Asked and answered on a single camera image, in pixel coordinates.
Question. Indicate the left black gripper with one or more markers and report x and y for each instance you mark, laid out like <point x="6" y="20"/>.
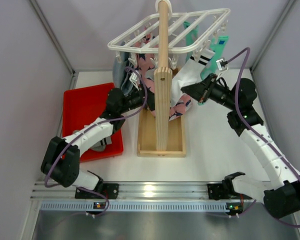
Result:
<point x="142" y="97"/>

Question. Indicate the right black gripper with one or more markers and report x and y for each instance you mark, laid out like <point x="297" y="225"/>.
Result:
<point x="207" y="88"/>

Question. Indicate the white clip sock hanger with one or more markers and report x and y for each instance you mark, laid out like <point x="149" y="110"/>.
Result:
<point x="142" y="38"/>

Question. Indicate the grey sock black stripes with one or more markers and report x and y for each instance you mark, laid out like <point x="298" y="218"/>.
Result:
<point x="100" y="146"/>

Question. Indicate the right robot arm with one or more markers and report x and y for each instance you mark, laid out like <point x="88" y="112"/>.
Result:
<point x="281" y="195"/>

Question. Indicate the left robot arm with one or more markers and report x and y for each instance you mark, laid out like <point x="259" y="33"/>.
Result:
<point x="62" y="158"/>

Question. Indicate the pink patterned sock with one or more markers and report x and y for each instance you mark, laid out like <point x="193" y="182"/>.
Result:
<point x="181" y="107"/>
<point x="146" y="69"/>

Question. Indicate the wooden stand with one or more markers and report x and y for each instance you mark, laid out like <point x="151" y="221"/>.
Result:
<point x="157" y="136"/>

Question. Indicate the blue grey sock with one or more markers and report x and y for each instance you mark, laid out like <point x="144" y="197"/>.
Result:
<point x="120" y="76"/>

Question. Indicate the teal patterned sock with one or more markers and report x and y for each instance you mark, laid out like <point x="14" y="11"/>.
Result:
<point x="190" y="38"/>

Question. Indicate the red plastic tray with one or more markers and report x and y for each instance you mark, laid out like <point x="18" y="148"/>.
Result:
<point x="80" y="108"/>

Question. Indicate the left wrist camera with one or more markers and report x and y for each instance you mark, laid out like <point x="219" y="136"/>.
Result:
<point x="135" y="79"/>

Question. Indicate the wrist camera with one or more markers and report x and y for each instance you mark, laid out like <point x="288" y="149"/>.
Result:
<point x="135" y="79"/>
<point x="222" y="67"/>

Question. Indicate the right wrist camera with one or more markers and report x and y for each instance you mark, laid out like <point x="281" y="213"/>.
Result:
<point x="222" y="67"/>

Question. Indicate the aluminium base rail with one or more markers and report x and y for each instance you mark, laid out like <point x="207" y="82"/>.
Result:
<point x="142" y="197"/>

